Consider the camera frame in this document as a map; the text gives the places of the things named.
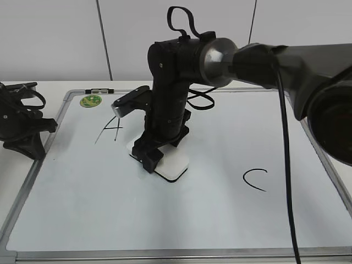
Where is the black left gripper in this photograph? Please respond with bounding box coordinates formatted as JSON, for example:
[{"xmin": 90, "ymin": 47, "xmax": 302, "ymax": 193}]
[{"xmin": 1, "ymin": 82, "xmax": 58, "ymax": 160}]

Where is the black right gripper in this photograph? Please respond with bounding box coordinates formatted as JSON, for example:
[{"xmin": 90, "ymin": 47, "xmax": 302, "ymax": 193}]
[{"xmin": 131, "ymin": 38, "xmax": 205, "ymax": 173}]

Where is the white board eraser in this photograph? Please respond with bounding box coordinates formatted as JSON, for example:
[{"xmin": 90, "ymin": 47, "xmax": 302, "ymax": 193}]
[{"xmin": 125, "ymin": 138, "xmax": 189, "ymax": 183}]

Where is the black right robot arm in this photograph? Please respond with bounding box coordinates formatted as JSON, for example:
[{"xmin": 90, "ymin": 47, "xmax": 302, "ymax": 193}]
[{"xmin": 132, "ymin": 37, "xmax": 351, "ymax": 172}]

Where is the round green magnet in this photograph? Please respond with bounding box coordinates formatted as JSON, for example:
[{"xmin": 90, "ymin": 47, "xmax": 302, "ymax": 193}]
[{"xmin": 80, "ymin": 95, "xmax": 102, "ymax": 108}]

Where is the black board hanger clip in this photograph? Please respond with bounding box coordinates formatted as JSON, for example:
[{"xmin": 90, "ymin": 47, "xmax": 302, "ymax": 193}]
[{"xmin": 85, "ymin": 89, "xmax": 114, "ymax": 95}]

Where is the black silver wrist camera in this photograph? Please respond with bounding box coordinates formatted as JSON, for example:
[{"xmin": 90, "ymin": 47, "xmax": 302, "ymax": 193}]
[{"xmin": 111, "ymin": 85, "xmax": 152, "ymax": 118}]

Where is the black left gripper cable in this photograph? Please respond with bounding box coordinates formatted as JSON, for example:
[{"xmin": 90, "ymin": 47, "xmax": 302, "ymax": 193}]
[{"xmin": 0, "ymin": 82, "xmax": 47, "ymax": 112}]

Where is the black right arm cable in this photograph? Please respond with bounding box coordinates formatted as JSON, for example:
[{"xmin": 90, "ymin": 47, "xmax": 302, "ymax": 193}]
[{"xmin": 166, "ymin": 6, "xmax": 302, "ymax": 264}]

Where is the white board with grey frame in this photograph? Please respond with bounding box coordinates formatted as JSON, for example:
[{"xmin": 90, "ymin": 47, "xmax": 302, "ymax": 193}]
[{"xmin": 0, "ymin": 86, "xmax": 352, "ymax": 264}]

